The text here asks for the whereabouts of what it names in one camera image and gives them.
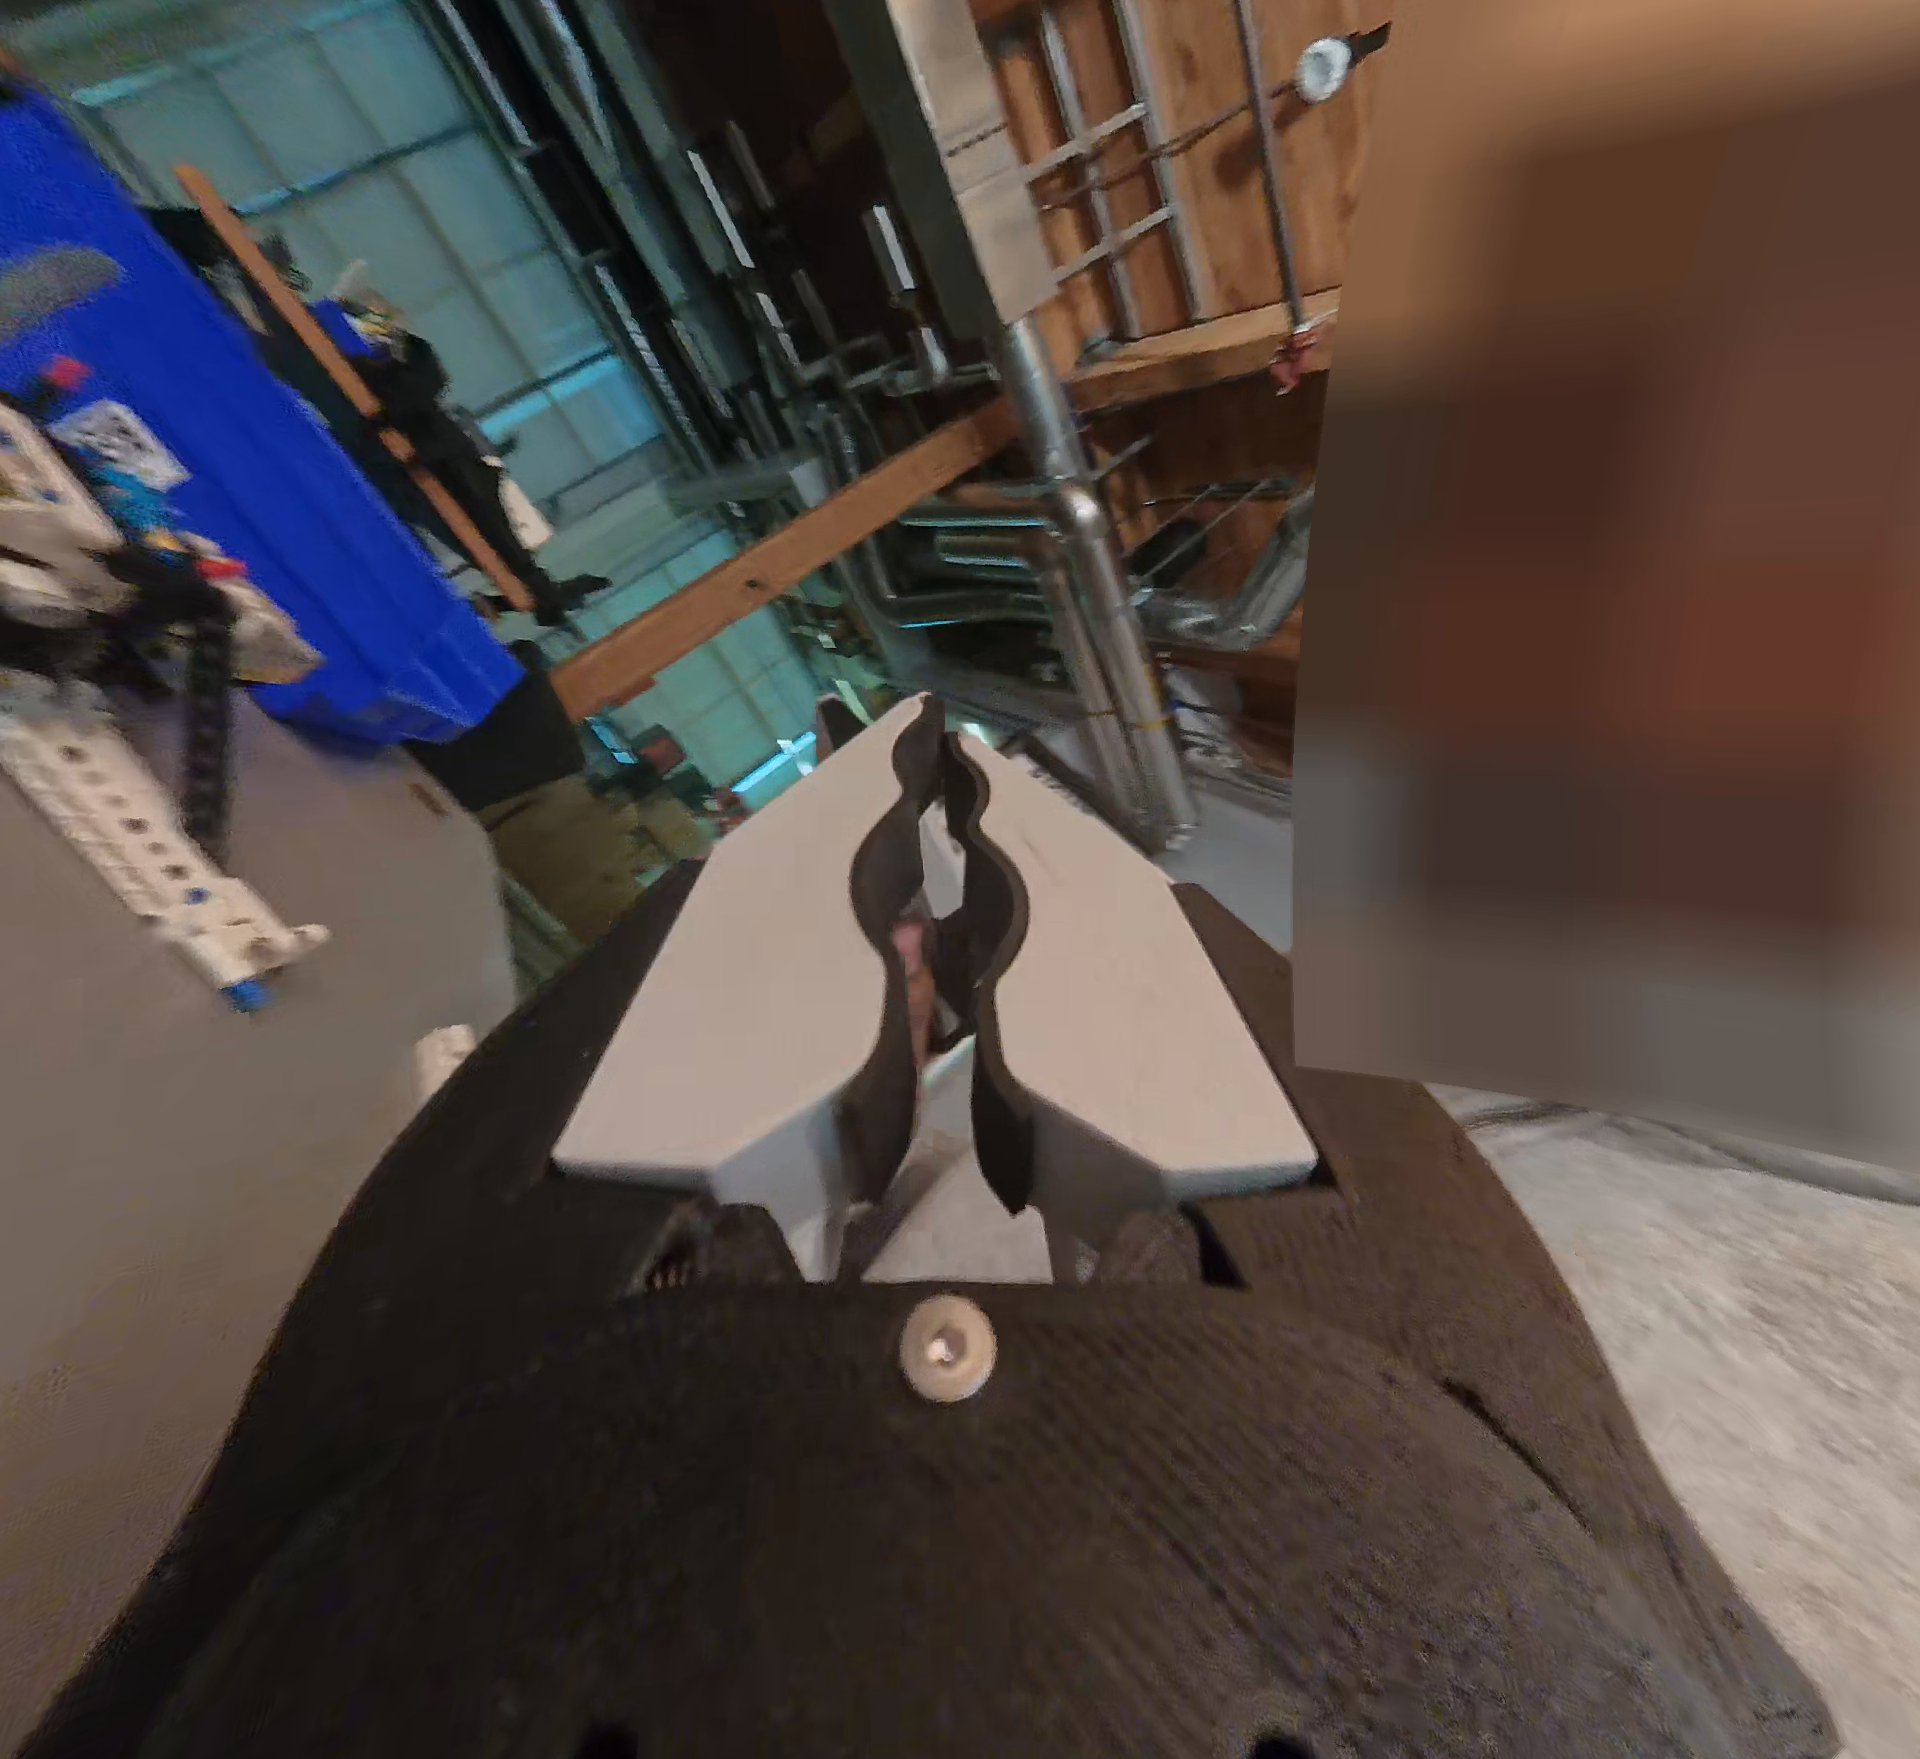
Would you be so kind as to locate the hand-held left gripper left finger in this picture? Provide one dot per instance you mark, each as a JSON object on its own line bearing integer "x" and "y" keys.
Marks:
{"x": 705, "y": 1040}

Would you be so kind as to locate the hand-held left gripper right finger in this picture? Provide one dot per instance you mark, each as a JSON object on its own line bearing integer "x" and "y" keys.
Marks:
{"x": 1171, "y": 1040}

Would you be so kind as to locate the long white lego beam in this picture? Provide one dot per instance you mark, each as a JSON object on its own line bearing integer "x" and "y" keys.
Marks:
{"x": 443, "y": 1059}

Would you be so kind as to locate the white zebra lego helicopter model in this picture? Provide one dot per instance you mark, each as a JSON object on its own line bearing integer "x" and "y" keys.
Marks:
{"x": 90, "y": 770}

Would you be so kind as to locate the cardboard box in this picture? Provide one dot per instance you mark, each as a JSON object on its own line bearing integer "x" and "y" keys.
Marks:
{"x": 599, "y": 852}

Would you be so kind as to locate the black flat panel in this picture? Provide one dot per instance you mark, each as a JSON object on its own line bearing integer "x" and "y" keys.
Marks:
{"x": 503, "y": 739}

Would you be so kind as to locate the silver metal pipe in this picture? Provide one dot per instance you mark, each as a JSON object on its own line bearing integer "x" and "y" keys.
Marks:
{"x": 1088, "y": 590}

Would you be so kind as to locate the blue storage bin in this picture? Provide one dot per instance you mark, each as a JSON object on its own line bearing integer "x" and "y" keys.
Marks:
{"x": 272, "y": 468}

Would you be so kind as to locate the round white gauge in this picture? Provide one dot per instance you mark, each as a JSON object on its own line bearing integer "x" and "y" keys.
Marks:
{"x": 1319, "y": 70}

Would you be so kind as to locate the flexible silver duct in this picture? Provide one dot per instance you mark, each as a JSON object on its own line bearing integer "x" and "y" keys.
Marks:
{"x": 1245, "y": 590}

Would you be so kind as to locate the wooden post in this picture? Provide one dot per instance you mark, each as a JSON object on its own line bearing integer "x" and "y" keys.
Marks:
{"x": 781, "y": 560}

